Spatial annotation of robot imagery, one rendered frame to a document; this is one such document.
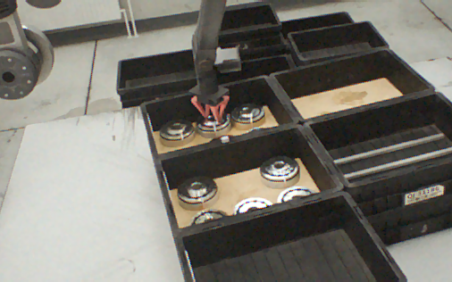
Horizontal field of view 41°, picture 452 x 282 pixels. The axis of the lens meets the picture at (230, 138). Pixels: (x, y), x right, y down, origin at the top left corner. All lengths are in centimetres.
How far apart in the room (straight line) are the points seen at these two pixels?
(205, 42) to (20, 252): 76
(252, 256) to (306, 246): 13
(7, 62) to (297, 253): 88
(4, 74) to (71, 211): 45
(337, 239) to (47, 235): 83
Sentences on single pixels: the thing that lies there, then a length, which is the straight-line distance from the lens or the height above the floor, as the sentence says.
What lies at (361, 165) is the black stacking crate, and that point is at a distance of 164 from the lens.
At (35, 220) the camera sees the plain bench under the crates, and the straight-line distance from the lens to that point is 188.
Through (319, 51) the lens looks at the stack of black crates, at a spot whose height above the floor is 49.
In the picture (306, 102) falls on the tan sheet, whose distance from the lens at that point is 191.
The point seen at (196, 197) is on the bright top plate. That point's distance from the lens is 153.
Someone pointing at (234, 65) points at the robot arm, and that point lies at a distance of 170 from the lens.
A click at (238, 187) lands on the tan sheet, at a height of 83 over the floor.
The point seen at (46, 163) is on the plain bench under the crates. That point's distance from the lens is 210.
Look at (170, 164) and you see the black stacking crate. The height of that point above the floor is 91.
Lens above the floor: 182
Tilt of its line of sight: 34 degrees down
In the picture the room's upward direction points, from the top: 8 degrees counter-clockwise
